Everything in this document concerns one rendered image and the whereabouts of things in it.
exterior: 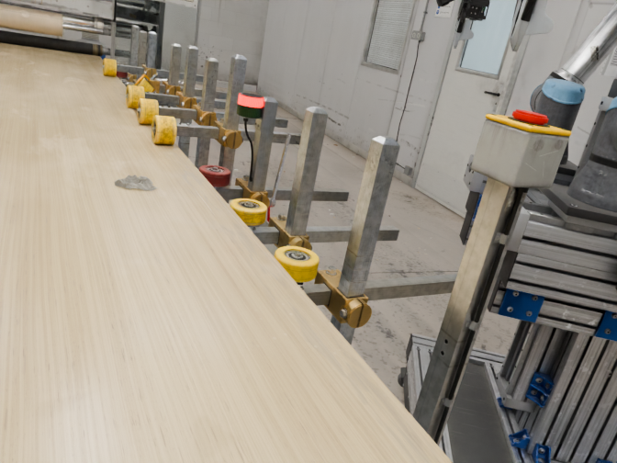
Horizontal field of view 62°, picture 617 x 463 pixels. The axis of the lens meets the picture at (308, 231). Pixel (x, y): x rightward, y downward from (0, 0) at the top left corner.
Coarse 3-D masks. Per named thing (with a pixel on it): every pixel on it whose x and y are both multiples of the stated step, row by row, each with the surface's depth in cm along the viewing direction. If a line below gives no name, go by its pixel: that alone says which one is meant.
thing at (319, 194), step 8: (224, 192) 133; (232, 192) 134; (240, 192) 135; (272, 192) 139; (280, 192) 140; (288, 192) 141; (320, 192) 146; (328, 192) 147; (336, 192) 148; (344, 192) 150; (312, 200) 146; (320, 200) 147; (328, 200) 148; (336, 200) 150; (344, 200) 151
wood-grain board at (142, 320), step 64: (0, 64) 223; (64, 64) 257; (0, 128) 133; (64, 128) 144; (128, 128) 158; (0, 192) 94; (64, 192) 100; (128, 192) 106; (192, 192) 113; (0, 256) 73; (64, 256) 76; (128, 256) 80; (192, 256) 84; (256, 256) 88; (0, 320) 60; (64, 320) 62; (128, 320) 64; (192, 320) 67; (256, 320) 70; (320, 320) 73; (0, 384) 50; (64, 384) 52; (128, 384) 54; (192, 384) 55; (256, 384) 57; (320, 384) 59; (384, 384) 61; (0, 448) 44; (64, 448) 45; (128, 448) 46; (192, 448) 47; (256, 448) 49; (320, 448) 50; (384, 448) 52
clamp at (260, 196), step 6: (240, 180) 138; (246, 186) 134; (246, 192) 133; (252, 192) 131; (258, 192) 131; (264, 192) 132; (252, 198) 130; (258, 198) 130; (264, 198) 131; (264, 204) 132
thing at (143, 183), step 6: (120, 180) 108; (126, 180) 109; (132, 180) 110; (138, 180) 110; (144, 180) 110; (150, 180) 113; (126, 186) 108; (132, 186) 108; (138, 186) 109; (144, 186) 109; (150, 186) 110
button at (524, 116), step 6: (516, 114) 59; (522, 114) 58; (528, 114) 58; (534, 114) 58; (540, 114) 60; (522, 120) 59; (528, 120) 58; (534, 120) 58; (540, 120) 58; (546, 120) 58
